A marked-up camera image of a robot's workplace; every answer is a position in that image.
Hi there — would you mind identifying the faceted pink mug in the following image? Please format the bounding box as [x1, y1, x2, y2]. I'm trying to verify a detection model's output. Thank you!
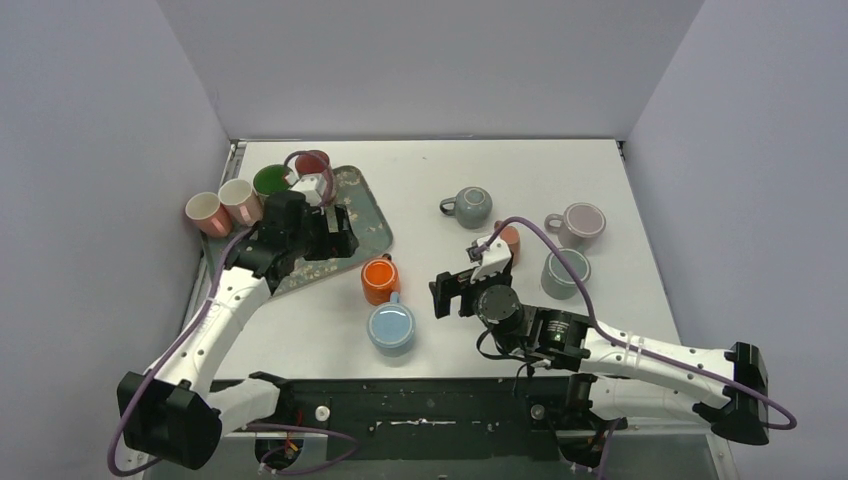
[218, 179, 263, 227]

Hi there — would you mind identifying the cream floral mug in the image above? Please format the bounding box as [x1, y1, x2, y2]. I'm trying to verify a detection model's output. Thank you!
[252, 164, 297, 201]

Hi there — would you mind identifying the salmon dotted mug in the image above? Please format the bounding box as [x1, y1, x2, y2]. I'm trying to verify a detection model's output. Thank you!
[494, 220, 521, 266]

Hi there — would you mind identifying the speckled dark pink mug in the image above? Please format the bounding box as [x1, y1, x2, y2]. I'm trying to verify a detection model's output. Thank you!
[294, 150, 332, 178]

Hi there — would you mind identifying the smooth pink mug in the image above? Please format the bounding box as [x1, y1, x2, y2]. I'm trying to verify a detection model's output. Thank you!
[184, 192, 233, 238]

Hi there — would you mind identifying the orange mug black handle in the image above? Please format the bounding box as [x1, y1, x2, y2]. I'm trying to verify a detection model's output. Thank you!
[360, 253, 401, 306]

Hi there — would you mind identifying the light blue ribbed mug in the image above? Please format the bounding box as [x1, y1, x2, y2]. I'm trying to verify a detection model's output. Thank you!
[366, 292, 416, 357]

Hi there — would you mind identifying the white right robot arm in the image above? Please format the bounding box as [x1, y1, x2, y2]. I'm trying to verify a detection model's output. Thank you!
[429, 270, 771, 446]

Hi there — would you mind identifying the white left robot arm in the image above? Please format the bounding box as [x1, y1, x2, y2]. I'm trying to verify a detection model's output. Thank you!
[109, 190, 359, 477]

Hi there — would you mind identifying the grey-green mug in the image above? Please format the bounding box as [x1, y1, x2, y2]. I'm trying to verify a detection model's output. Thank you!
[540, 248, 592, 300]

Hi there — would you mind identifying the grey-blue round mug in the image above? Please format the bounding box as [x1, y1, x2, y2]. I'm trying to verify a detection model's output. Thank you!
[439, 186, 494, 230]

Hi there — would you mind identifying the lilac ribbed mug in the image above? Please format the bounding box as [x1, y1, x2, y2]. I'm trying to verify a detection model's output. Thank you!
[544, 202, 607, 251]

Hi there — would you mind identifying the blue floral blossom tray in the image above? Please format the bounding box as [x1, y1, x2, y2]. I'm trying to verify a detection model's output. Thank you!
[204, 166, 393, 296]

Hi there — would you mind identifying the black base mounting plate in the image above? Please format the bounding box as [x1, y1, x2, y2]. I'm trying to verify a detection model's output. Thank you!
[162, 374, 631, 463]

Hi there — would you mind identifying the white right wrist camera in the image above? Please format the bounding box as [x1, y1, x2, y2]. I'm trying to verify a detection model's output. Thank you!
[467, 237, 513, 283]

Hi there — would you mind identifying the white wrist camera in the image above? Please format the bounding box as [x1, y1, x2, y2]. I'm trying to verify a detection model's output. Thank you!
[467, 237, 513, 283]
[291, 173, 331, 207]

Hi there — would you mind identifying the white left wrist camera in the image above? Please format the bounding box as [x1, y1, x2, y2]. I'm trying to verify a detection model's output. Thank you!
[291, 173, 331, 207]

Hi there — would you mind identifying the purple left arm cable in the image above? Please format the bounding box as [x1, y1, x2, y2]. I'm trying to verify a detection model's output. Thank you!
[107, 150, 362, 478]

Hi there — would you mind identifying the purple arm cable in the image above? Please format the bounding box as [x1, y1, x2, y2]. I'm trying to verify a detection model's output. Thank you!
[473, 215, 799, 480]
[107, 150, 362, 478]

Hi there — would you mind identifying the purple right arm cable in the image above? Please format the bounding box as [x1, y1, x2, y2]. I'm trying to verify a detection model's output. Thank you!
[473, 215, 799, 480]

